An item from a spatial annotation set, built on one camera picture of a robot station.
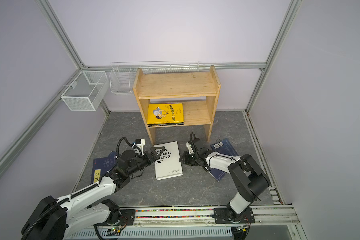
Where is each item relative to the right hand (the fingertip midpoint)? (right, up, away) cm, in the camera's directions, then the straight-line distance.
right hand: (180, 161), depth 89 cm
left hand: (-9, +7, -11) cm, 16 cm away
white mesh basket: (-63, +45, +9) cm, 78 cm away
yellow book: (-9, +29, -2) cm, 30 cm away
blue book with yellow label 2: (-48, -3, 0) cm, 48 cm away
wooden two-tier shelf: (-3, +42, +27) cm, 51 cm away
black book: (-8, +22, -5) cm, 24 cm away
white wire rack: (-38, +54, +6) cm, 66 cm away
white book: (-7, -2, -2) cm, 7 cm away
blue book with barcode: (+29, +7, +10) cm, 32 cm away
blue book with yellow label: (+22, -7, -3) cm, 23 cm away
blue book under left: (-45, +2, +7) cm, 45 cm away
